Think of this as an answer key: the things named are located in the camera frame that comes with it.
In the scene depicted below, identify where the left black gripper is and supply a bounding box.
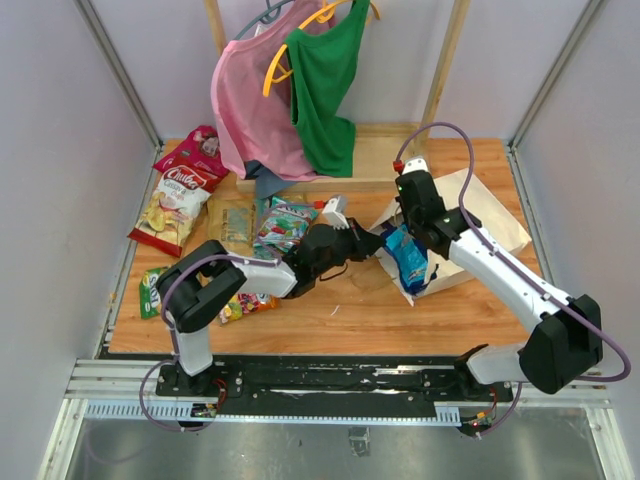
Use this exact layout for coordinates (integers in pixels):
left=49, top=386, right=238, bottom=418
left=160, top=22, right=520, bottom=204
left=314, top=217, right=386, bottom=277

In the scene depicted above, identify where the blue snack packet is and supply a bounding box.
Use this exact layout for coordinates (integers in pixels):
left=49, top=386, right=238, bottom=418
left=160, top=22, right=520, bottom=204
left=381, top=221, right=439, bottom=296

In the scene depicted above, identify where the beige paper bag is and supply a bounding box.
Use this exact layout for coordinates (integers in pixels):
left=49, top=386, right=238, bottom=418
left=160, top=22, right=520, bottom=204
left=369, top=167, right=532, bottom=307

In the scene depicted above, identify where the teal Fox's candy bag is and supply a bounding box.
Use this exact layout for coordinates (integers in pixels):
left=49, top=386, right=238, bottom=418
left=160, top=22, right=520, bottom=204
left=253, top=196, right=318, bottom=259

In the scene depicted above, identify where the teal chips snack bag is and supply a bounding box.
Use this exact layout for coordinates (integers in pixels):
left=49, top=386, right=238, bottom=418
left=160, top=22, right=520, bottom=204
left=206, top=198, right=256, bottom=255

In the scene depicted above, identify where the orange candy bag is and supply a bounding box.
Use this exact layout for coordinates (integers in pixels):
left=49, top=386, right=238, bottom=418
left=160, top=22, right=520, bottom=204
left=218, top=293, right=280, bottom=325

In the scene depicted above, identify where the pink REAL snack bag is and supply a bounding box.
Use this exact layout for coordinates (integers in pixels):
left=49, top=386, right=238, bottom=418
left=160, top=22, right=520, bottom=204
left=153, top=125, right=229, bottom=192

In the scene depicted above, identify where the red Chulpi snack bag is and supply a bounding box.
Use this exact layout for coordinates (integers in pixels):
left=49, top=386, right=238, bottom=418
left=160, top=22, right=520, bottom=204
left=128, top=160, right=221, bottom=258

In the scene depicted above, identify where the green Fox's candy bag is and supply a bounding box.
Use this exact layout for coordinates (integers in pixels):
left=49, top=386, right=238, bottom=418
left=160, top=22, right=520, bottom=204
left=138, top=266, right=169, bottom=320

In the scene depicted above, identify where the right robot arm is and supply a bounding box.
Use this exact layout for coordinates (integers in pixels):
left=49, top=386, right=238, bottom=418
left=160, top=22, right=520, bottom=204
left=396, top=167, right=603, bottom=400

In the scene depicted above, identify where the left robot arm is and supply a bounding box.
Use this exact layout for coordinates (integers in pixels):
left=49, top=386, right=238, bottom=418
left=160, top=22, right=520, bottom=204
left=156, top=218, right=384, bottom=396

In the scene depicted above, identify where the wooden clothes rack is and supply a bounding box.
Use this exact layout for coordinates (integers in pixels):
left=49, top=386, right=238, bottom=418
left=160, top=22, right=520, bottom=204
left=203, top=0, right=474, bottom=200

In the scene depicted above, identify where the blue cloth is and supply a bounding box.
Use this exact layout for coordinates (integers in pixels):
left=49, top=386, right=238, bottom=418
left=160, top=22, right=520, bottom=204
left=245, top=160, right=296, bottom=200

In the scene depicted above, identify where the pink mesh shirt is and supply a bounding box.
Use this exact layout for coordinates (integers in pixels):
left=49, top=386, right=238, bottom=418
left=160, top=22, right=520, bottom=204
left=211, top=1, right=322, bottom=181

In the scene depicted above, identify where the green tank top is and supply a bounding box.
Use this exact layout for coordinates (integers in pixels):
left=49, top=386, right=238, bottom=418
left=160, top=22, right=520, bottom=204
left=285, top=1, right=370, bottom=178

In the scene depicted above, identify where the yellow clothes hanger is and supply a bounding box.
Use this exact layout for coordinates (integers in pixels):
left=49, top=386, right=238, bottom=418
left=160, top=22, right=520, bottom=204
left=262, top=0, right=381, bottom=98

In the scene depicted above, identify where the grey-blue clothes hanger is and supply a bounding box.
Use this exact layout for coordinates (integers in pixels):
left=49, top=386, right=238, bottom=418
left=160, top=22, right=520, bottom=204
left=234, top=0, right=293, bottom=40

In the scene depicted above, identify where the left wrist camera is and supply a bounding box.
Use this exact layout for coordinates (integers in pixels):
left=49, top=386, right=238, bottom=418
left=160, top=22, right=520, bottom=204
left=313, top=195, right=350, bottom=230

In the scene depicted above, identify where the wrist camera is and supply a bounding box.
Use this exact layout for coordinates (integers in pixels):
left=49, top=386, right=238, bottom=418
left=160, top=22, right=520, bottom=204
left=393, top=155, right=430, bottom=175
left=313, top=195, right=350, bottom=230

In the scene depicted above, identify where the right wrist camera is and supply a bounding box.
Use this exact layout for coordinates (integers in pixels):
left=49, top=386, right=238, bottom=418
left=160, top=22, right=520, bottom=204
left=393, top=155, right=430, bottom=175

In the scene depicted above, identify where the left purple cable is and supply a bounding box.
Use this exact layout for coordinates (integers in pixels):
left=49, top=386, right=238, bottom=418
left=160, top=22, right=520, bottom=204
left=138, top=199, right=326, bottom=434

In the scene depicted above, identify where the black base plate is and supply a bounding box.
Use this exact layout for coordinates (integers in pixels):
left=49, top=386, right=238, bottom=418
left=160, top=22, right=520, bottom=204
left=155, top=355, right=505, bottom=414

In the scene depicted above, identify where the grey cable duct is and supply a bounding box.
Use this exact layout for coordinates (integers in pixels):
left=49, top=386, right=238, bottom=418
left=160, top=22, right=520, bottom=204
left=84, top=400, right=462, bottom=427

